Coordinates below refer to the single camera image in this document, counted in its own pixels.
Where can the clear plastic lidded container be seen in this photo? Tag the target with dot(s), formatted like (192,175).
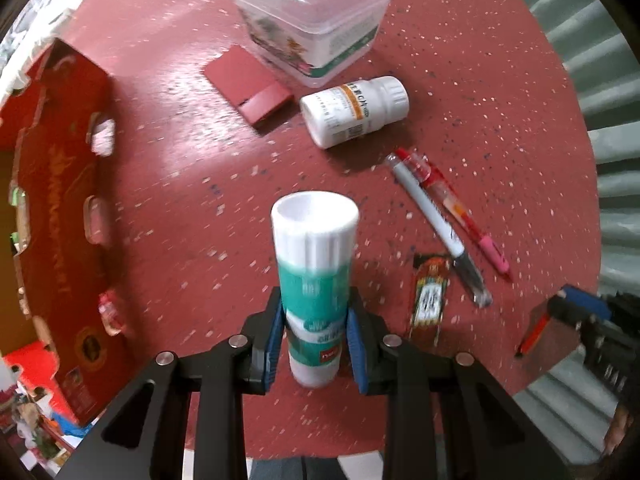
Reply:
(310,0)

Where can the green white glue stick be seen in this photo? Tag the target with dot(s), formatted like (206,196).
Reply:
(312,280)

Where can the small red box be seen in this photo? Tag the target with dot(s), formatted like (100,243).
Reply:
(240,75)

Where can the white bottle orange label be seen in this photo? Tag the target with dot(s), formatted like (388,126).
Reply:
(345,110)

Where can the pile of colourful packets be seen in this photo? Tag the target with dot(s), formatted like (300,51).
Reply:
(35,420)

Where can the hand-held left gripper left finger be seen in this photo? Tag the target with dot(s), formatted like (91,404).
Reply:
(272,340)

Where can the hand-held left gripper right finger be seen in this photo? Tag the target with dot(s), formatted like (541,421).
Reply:
(357,350)

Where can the grey-green curtain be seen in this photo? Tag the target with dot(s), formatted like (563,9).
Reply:
(600,110)

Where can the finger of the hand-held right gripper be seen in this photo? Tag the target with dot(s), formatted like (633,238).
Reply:
(580,300)
(570,325)

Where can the white marker black cap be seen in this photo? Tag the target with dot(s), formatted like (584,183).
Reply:
(435,215)

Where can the dark printed sachet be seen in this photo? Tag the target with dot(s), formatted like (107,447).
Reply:
(430,300)

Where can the red cardboard box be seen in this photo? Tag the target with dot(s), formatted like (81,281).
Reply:
(55,160)

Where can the red pen pink grip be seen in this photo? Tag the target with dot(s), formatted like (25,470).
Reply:
(450,200)

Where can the person's trouser leg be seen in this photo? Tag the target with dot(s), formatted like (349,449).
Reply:
(300,467)

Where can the white bedding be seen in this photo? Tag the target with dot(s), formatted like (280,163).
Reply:
(30,35)

